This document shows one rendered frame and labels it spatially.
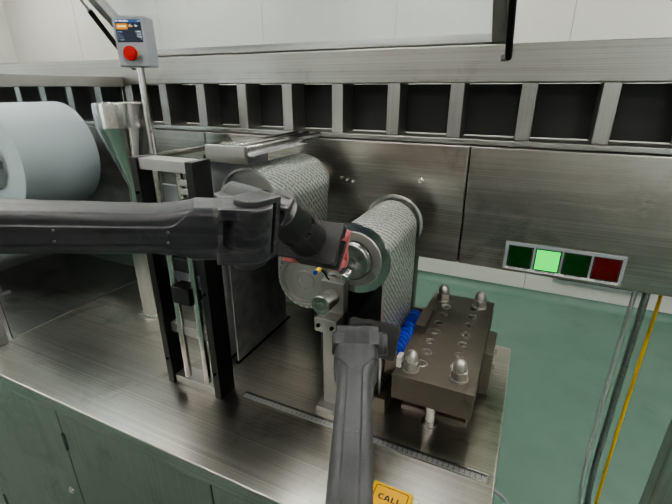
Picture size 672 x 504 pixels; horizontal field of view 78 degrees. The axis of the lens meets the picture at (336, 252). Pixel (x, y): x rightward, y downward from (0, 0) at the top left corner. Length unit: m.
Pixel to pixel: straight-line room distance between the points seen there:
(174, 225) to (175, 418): 0.62
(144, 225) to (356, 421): 0.32
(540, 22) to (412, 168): 2.41
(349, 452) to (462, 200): 0.74
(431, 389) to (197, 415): 0.51
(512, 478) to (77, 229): 1.98
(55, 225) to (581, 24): 3.22
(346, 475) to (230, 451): 0.48
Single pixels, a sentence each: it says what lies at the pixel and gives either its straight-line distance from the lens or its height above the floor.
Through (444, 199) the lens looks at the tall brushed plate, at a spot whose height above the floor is 1.31.
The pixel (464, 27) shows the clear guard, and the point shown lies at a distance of 1.07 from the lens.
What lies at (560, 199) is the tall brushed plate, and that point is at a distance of 1.07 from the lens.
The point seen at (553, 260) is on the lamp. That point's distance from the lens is 1.10.
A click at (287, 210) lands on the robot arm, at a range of 0.53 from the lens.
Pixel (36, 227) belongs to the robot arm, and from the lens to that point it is 0.50.
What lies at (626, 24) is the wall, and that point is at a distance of 3.41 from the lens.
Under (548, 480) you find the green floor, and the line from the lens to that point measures 2.22.
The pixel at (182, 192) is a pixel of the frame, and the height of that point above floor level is 1.38.
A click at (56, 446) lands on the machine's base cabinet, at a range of 1.43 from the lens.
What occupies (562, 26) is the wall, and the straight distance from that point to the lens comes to 3.39.
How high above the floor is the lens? 1.57
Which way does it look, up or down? 22 degrees down
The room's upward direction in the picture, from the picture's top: straight up
